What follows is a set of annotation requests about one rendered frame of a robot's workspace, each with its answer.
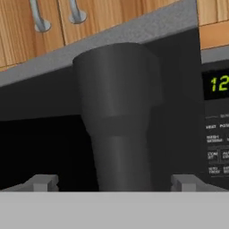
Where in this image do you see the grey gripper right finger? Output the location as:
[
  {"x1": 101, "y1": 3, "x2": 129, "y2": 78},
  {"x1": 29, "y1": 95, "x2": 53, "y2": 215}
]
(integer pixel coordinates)
[{"x1": 170, "y1": 174, "x2": 229, "y2": 192}]

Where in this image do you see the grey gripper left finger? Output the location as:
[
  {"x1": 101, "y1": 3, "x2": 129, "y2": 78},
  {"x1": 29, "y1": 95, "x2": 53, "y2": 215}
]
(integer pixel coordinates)
[{"x1": 0, "y1": 174, "x2": 60, "y2": 192}]

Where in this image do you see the black and grey microwave oven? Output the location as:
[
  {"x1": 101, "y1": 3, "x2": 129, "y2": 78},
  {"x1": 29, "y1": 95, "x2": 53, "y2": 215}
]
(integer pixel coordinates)
[{"x1": 0, "y1": 0, "x2": 229, "y2": 192}]

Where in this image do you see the black microwave door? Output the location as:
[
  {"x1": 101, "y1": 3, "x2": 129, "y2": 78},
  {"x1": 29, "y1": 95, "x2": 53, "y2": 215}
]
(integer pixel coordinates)
[{"x1": 0, "y1": 27, "x2": 208, "y2": 192}]

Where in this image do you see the dark grey tapered cylinder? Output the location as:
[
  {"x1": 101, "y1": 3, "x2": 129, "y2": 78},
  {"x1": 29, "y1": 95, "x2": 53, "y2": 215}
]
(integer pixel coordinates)
[{"x1": 72, "y1": 41, "x2": 164, "y2": 192}]

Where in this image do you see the wooden cupboard door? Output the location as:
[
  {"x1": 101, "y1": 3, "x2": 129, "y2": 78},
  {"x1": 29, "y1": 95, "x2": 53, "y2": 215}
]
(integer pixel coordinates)
[
  {"x1": 195, "y1": 0, "x2": 229, "y2": 51},
  {"x1": 57, "y1": 0, "x2": 182, "y2": 47},
  {"x1": 0, "y1": 0, "x2": 66, "y2": 72}
]

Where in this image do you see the grey curved cupboard handle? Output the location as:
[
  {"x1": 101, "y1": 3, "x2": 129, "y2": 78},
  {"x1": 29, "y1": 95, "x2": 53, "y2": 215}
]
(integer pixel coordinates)
[
  {"x1": 68, "y1": 0, "x2": 89, "y2": 25},
  {"x1": 29, "y1": 0, "x2": 52, "y2": 33}
]

